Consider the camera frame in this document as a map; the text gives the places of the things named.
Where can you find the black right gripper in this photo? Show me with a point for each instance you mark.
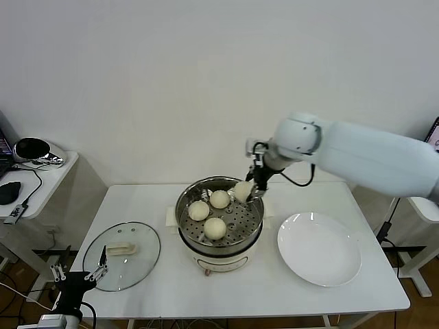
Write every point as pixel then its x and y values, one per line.
pixel 262 174

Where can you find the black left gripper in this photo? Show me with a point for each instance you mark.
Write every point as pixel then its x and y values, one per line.
pixel 73 288

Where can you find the cream steamed baozi bun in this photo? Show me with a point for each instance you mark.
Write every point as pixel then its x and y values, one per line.
pixel 219 199
pixel 215 228
pixel 243 192
pixel 198 210

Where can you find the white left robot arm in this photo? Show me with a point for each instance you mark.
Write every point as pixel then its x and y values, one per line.
pixel 73 320

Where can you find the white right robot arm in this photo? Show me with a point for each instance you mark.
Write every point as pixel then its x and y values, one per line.
pixel 360 150

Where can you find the perforated steel steamer basket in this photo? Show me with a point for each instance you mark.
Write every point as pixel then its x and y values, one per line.
pixel 240 229

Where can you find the cream electric cooker pot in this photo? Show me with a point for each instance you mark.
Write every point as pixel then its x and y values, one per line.
pixel 223 262

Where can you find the grey usb hub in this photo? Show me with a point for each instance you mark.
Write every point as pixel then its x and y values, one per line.
pixel 14 214

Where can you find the round white plate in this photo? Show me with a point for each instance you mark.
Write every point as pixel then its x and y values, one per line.
pixel 315 250

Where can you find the black computer mouse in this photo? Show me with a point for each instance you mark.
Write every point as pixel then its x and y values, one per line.
pixel 8 193

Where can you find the dark laptop with striped screen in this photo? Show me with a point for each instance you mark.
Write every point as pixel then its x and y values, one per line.
pixel 4 147

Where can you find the white side desk with label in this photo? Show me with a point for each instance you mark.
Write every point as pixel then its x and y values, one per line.
pixel 423 210

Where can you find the grey laptop with lit screen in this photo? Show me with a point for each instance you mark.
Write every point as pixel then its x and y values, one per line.
pixel 435 132

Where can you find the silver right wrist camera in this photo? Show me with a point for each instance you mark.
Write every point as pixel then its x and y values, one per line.
pixel 250 145

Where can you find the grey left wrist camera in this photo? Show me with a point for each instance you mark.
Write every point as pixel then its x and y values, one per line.
pixel 51 321

